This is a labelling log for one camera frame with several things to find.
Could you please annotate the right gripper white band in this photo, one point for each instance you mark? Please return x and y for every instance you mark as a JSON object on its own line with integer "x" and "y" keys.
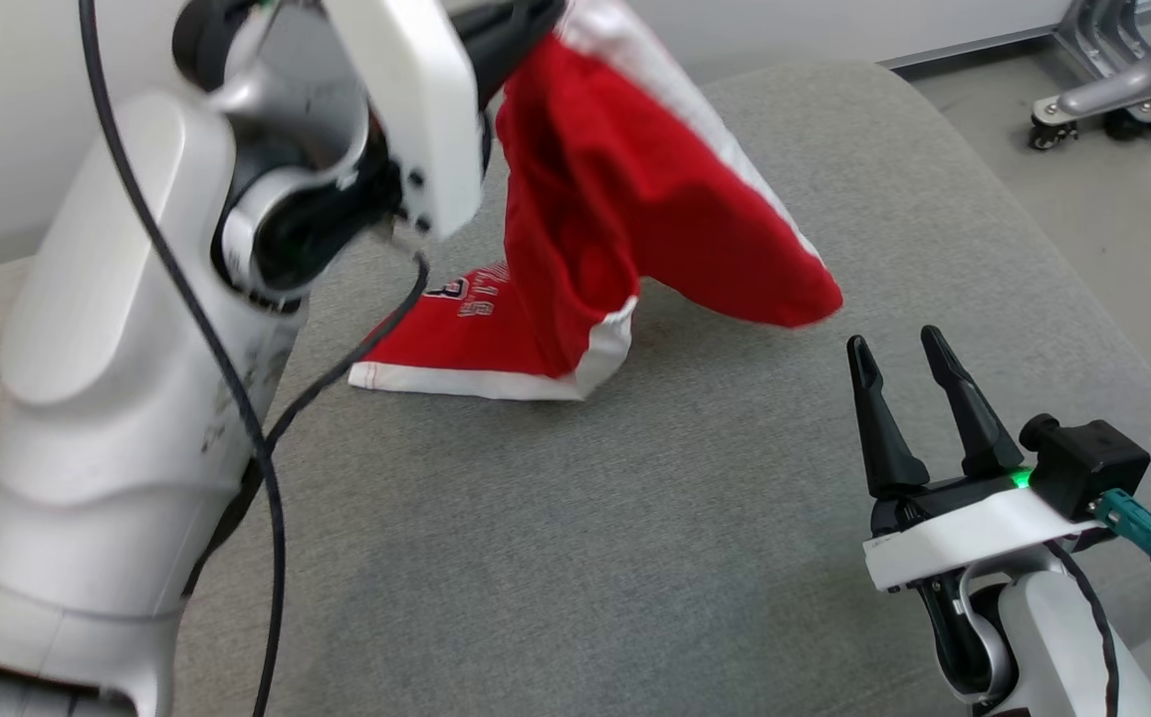
{"x": 974, "y": 543}

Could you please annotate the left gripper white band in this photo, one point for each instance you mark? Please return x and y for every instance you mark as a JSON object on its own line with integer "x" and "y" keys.
{"x": 406, "y": 100}

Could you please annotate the red shorts with white trim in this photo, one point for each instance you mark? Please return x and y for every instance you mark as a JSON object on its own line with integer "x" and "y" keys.
{"x": 615, "y": 199}

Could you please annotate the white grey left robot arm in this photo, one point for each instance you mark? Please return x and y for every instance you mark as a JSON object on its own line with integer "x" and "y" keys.
{"x": 117, "y": 349}

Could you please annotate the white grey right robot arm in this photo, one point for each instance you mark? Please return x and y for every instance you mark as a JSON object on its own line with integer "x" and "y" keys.
{"x": 1053, "y": 647}

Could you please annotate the black caster wheel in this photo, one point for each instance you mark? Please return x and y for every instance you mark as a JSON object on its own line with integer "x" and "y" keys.
{"x": 1048, "y": 136}
{"x": 1138, "y": 119}

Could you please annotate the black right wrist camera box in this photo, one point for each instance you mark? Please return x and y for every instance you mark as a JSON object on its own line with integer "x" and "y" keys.
{"x": 1093, "y": 463}

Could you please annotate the grey metal stand frame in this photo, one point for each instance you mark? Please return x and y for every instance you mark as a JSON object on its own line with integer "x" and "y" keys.
{"x": 1103, "y": 98}

